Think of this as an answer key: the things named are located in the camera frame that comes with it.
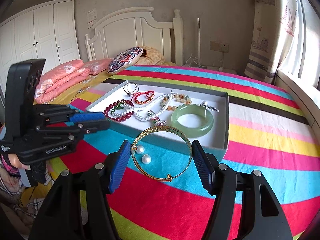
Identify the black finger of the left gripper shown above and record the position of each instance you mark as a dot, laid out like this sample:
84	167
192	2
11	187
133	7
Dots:
92	127

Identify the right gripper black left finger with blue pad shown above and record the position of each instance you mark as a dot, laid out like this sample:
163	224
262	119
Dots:
76	206

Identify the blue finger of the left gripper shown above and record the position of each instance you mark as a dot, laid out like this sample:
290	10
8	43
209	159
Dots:
85	116

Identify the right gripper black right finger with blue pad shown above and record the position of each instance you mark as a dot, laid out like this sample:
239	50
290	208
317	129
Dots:
261	214

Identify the person's left hand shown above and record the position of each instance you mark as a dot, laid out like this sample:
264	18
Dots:
11	162

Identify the folded pink quilt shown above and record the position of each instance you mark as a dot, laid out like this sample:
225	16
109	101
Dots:
59	79

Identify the loose white pearl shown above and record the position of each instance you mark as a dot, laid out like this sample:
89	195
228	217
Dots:
146	159
140	149

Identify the pink pillow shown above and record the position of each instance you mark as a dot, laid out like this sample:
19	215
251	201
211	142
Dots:
97	66

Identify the patterned round cushion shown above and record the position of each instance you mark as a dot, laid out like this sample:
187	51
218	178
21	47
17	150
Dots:
125	59

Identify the white wardrobe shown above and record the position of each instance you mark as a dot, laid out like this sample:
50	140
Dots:
44	31

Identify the gold bangle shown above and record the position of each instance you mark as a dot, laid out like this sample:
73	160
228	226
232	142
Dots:
169	160

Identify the green jade bangle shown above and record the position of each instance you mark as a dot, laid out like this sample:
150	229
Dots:
193	120

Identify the white wooden headboard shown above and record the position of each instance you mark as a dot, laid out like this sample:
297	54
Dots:
135	26

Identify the patterned window curtain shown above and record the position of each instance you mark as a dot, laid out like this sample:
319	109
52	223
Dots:
279	37

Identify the wall power socket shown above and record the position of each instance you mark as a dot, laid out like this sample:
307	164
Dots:
219	47

